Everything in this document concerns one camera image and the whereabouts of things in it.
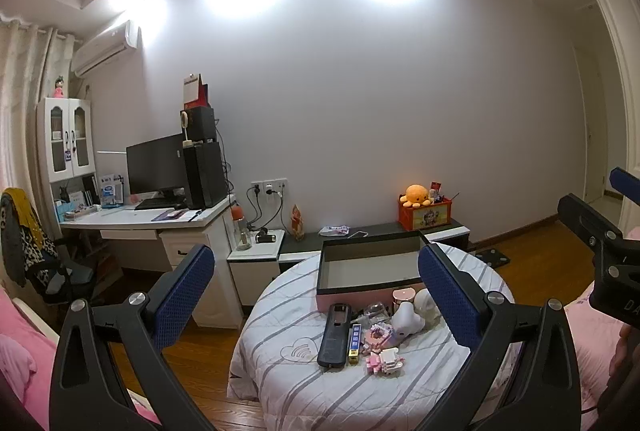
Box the person's right hand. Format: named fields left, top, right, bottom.
left=609, top=323, right=640, bottom=377

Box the pink printed blanket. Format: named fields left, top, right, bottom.
left=562, top=226, right=640, bottom=431

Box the bottle with orange cap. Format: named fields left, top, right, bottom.
left=231, top=205, right=253, bottom=252

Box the leopard print cloth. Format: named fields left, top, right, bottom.
left=0, top=188, right=58, bottom=287

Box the white door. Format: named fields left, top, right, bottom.
left=572, top=46, right=603, bottom=204

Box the white desk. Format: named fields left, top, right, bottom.
left=57, top=196, right=246, bottom=329

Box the black speaker box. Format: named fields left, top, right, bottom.
left=181, top=107, right=217, bottom=144

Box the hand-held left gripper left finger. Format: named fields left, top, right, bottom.
left=49, top=243, right=217, bottom=431

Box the beige curtain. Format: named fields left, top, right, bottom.
left=0, top=13, right=81, bottom=196

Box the black computer tower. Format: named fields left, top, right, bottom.
left=182, top=142, right=228, bottom=210

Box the black long plastic shell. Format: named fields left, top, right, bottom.
left=318, top=302, right=355, bottom=369

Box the white air conditioner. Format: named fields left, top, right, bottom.
left=70, top=20, right=141, bottom=78

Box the black bathroom scale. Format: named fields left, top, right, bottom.
left=472, top=247, right=511, bottom=269

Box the striped white quilt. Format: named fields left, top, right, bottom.
left=227, top=243, right=516, bottom=431

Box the white and pink block toy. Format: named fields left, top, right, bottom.
left=367, top=347, right=405, bottom=376

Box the yellow bar with blue squares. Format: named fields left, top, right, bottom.
left=347, top=322, right=362, bottom=366

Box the black office chair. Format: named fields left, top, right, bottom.
left=0, top=187, right=98, bottom=307

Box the red figurine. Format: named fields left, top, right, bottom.
left=291, top=203, right=307, bottom=242

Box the black low cabinet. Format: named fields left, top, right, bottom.
left=277, top=218, right=471, bottom=267

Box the white nightstand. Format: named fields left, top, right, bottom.
left=227, top=228, right=286, bottom=312

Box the white heart-shaped figure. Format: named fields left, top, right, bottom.
left=391, top=301, right=426, bottom=337

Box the white glass-door cabinet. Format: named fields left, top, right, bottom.
left=36, top=97, right=98, bottom=184

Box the red desk calendar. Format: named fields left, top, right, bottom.
left=182, top=73, right=210, bottom=112

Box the clear plastic case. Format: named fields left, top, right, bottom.
left=362, top=303, right=391, bottom=327

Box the pink box with black rim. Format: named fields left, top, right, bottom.
left=316, top=231, right=432, bottom=312

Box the black computer monitor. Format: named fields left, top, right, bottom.
left=126, top=133, right=190, bottom=206

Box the red storage box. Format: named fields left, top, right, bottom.
left=398, top=196, right=453, bottom=232

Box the orange octopus plush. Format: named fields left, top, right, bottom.
left=400, top=183, right=435, bottom=209

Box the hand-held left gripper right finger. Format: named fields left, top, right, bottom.
left=417, top=242, right=583, bottom=431

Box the white wall outlet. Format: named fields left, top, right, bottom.
left=250, top=178, right=290, bottom=196

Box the pink bed sheet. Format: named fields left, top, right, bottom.
left=0, top=288, right=161, bottom=431

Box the blue and white box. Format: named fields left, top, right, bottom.
left=100, top=173, right=123, bottom=206

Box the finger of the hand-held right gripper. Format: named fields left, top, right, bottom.
left=557, top=193, right=626, bottom=262
left=609, top=167, right=640, bottom=198

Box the white round figure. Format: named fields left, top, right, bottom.
left=415, top=288, right=441, bottom=324

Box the black power cable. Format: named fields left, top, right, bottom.
left=244, top=188, right=283, bottom=232

